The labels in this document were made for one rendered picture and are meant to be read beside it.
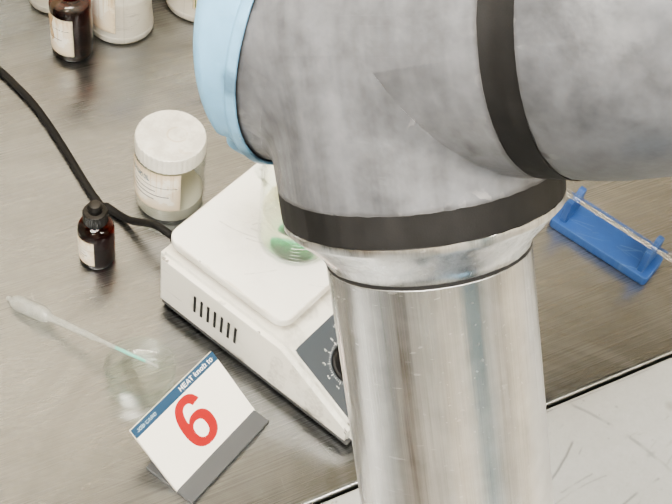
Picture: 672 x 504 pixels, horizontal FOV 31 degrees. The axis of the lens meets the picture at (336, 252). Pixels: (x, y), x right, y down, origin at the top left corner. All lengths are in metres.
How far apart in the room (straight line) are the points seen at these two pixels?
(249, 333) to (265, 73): 0.49
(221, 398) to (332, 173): 0.51
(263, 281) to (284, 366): 0.07
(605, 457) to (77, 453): 0.41
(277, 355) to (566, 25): 0.57
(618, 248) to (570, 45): 0.73
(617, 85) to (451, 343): 0.14
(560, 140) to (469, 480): 0.16
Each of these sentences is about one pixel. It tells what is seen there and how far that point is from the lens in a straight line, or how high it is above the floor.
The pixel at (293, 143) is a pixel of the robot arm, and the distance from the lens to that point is 0.46.
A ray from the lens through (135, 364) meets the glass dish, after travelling 0.98.
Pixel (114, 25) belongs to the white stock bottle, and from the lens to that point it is 1.19.
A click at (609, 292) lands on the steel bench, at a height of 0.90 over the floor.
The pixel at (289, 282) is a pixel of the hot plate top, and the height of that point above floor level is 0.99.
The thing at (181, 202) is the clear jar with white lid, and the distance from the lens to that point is 1.04.
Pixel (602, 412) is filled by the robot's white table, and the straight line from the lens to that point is 1.02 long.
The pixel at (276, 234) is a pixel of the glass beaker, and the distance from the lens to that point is 0.91.
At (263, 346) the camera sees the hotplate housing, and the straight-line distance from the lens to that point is 0.93.
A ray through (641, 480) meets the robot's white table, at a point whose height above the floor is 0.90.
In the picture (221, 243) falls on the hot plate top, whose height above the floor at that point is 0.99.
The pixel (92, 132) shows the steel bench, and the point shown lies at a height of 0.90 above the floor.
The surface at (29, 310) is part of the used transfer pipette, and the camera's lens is 1.00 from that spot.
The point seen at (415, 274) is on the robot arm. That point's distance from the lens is 0.47.
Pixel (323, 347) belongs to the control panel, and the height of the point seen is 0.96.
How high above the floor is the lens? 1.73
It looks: 52 degrees down
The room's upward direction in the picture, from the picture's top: 11 degrees clockwise
